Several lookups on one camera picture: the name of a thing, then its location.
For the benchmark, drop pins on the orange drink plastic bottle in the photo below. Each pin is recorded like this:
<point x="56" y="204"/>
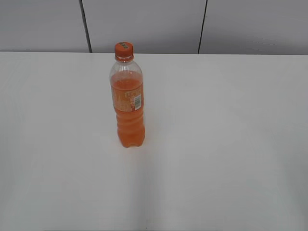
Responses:
<point x="126" y="81"/>

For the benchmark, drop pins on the orange bottle cap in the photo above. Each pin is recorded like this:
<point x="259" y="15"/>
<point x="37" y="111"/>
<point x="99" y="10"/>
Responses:
<point x="124" y="50"/>

